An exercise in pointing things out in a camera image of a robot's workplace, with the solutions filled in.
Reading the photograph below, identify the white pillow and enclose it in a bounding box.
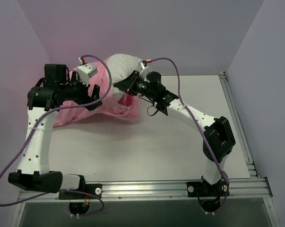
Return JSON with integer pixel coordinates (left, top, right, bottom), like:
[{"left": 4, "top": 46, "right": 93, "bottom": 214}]
[{"left": 106, "top": 53, "right": 142, "bottom": 101}]

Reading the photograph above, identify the pink floral pillowcase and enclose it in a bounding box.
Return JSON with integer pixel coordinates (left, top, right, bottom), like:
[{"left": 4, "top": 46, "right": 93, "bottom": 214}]
[{"left": 54, "top": 61, "right": 139, "bottom": 127}]

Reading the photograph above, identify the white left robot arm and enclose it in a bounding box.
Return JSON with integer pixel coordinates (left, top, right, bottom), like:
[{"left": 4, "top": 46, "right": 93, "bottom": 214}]
[{"left": 8, "top": 63, "right": 100, "bottom": 198}]

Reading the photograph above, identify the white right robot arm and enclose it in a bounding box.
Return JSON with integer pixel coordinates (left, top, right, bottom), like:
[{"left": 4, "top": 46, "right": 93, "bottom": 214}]
[{"left": 114, "top": 71, "right": 236, "bottom": 195}]

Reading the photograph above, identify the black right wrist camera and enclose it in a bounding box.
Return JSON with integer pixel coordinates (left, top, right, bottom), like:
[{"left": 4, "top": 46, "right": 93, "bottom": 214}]
[{"left": 138, "top": 60, "right": 166, "bottom": 92}]

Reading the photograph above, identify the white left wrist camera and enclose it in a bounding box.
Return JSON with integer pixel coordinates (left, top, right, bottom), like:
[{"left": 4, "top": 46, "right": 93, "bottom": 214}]
[{"left": 76, "top": 63, "right": 98, "bottom": 86}]

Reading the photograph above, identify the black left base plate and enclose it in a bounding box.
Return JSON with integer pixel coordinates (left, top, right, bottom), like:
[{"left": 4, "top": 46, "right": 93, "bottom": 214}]
[{"left": 58, "top": 183, "right": 103, "bottom": 200}]

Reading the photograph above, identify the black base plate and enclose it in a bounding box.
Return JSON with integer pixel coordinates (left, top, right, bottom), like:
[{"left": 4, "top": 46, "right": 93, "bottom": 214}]
[
  {"left": 58, "top": 183, "right": 103, "bottom": 200},
  {"left": 186, "top": 180, "right": 229, "bottom": 198}
]

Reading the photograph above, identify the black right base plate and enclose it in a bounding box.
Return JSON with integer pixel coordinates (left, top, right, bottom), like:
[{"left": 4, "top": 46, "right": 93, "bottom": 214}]
[{"left": 186, "top": 180, "right": 229, "bottom": 198}]

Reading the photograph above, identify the aluminium right side rail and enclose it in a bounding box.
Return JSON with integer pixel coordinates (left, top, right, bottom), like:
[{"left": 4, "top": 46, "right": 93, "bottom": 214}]
[{"left": 219, "top": 71, "right": 260, "bottom": 178}]

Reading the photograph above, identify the aluminium rail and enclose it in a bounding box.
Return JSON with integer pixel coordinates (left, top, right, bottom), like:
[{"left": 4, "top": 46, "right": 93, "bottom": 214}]
[
  {"left": 16, "top": 177, "right": 273, "bottom": 203},
  {"left": 219, "top": 71, "right": 260, "bottom": 178}
]

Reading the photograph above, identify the aluminium front rail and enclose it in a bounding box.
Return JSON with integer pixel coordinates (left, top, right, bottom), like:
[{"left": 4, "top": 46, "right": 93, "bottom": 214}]
[{"left": 16, "top": 177, "right": 273, "bottom": 203}]

